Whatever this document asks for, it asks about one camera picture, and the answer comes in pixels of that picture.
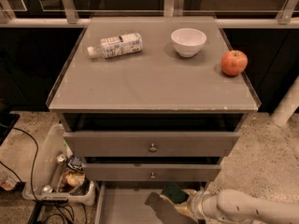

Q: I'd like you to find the grey bottom drawer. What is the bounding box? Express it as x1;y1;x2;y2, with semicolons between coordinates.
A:
94;182;206;224

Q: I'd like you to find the white bowl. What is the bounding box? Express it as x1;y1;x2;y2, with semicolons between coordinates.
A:
171;28;207;58

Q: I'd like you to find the grey drawer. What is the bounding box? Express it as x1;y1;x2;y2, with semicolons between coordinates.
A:
94;182;206;224
64;131;239;158
83;163;221;182

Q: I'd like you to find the red apple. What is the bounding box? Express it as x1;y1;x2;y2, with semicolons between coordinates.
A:
221;50;248;77

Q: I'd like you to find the green and yellow sponge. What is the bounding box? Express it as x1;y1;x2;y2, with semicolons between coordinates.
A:
160;182;189;204

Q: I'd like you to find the black cable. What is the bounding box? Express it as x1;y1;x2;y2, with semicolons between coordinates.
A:
0;123;89;224

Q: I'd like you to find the snack bag in bin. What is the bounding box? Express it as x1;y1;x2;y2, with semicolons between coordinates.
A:
59;155;85;192

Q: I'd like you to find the clear plastic bottle with label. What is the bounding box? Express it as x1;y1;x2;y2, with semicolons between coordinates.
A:
87;33;143;59

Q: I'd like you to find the white post on floor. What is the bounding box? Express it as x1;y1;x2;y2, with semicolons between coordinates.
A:
271;76;299;126

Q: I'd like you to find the metal railing frame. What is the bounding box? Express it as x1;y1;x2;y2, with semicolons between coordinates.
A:
0;0;299;29

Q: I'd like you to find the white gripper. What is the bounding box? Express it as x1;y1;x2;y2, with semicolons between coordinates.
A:
160;189;211;223

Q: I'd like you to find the grey drawer cabinet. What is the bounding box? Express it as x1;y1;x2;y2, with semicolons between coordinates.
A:
46;15;262;224

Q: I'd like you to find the grey top drawer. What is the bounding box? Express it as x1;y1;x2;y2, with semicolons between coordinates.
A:
64;131;239;158

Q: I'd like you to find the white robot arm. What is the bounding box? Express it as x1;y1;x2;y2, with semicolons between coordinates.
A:
160;189;299;224

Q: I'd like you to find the silver can lower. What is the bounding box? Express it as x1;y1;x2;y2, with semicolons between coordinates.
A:
42;185;53;193

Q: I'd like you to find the silver can upright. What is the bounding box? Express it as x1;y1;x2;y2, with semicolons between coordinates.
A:
56;153;67;166

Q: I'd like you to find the grey middle drawer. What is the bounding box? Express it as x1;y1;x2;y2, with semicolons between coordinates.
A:
83;163;221;182

